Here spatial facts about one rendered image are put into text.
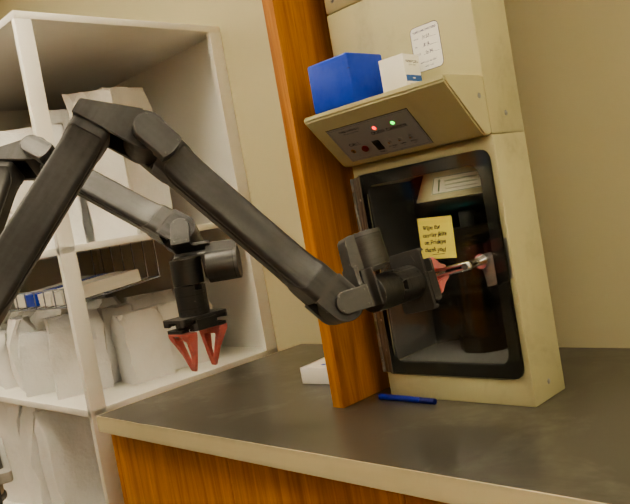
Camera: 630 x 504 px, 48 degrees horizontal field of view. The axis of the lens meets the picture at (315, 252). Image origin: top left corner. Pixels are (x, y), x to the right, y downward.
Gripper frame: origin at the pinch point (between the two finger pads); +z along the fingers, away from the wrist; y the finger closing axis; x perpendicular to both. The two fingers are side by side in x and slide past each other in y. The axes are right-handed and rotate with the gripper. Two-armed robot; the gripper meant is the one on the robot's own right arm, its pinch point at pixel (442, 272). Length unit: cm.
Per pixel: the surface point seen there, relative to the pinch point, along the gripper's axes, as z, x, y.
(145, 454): -20, 80, -23
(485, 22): 8.6, -16.8, 38.7
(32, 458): -12, 167, -25
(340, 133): -2.9, 11.0, 29.6
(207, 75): 49, 103, 81
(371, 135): -1.4, 5.4, 27.1
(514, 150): 11.5, -13.6, 16.9
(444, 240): 4.1, 0.5, 5.3
